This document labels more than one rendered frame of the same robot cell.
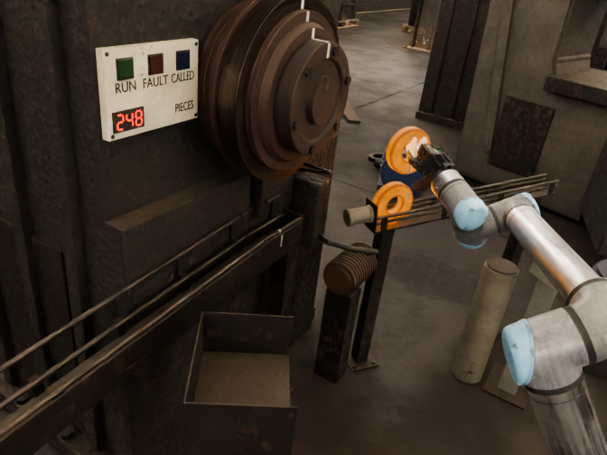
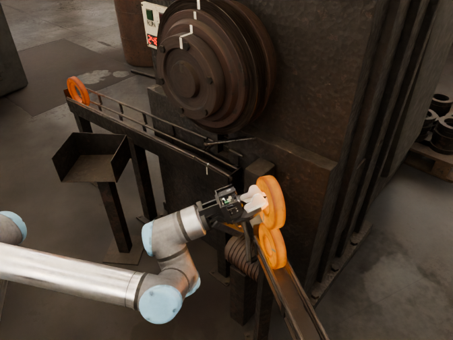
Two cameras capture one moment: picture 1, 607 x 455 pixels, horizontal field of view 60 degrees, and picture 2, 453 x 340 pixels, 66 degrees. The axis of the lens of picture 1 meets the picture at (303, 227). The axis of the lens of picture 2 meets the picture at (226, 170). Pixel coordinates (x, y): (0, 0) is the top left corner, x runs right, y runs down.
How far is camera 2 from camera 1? 196 cm
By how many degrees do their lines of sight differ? 81
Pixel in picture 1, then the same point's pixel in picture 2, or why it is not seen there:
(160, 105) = not seen: hidden behind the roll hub
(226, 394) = (101, 162)
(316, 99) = (173, 73)
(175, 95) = not seen: hidden behind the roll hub
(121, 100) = (149, 29)
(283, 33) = (174, 20)
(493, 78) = not seen: outside the picture
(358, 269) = (234, 252)
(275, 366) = (110, 177)
